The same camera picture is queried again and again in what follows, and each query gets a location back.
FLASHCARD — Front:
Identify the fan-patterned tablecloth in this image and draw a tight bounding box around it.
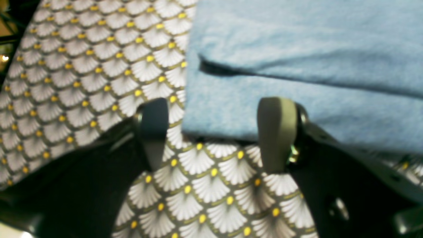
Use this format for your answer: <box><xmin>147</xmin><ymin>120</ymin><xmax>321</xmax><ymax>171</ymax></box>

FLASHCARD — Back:
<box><xmin>1</xmin><ymin>0</ymin><xmax>422</xmax><ymax>238</ymax></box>

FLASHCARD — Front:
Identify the left gripper white image-right right finger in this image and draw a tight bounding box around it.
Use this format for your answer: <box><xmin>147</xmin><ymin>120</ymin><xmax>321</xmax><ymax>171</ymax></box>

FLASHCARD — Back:
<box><xmin>257</xmin><ymin>97</ymin><xmax>422</xmax><ymax>238</ymax></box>

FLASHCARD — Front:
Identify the blue T-shirt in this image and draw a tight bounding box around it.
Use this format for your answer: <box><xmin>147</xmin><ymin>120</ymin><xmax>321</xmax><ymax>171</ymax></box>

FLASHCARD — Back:
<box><xmin>182</xmin><ymin>0</ymin><xmax>423</xmax><ymax>154</ymax></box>

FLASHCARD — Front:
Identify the left gripper white image-right left finger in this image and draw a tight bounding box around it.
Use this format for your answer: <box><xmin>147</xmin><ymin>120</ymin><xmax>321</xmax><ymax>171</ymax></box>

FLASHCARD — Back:
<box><xmin>1</xmin><ymin>98</ymin><xmax>169</xmax><ymax>238</ymax></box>

